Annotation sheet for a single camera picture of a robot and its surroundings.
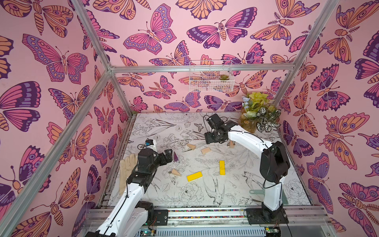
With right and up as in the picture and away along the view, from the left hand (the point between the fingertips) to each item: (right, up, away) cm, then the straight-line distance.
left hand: (166, 150), depth 83 cm
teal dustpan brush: (+64, -26, -5) cm, 69 cm away
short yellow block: (+33, -12, +8) cm, 36 cm away
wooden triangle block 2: (+4, -14, +5) cm, 15 cm away
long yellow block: (+15, -16, +5) cm, 23 cm away
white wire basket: (+27, +46, +13) cm, 55 cm away
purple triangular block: (+4, -7, +11) cm, 14 cm away
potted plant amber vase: (+54, +21, +5) cm, 58 cm away
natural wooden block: (+24, -3, +16) cm, 29 cm away
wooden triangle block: (+14, 0, +17) cm, 22 cm away
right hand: (+27, +7, +9) cm, 29 cm away
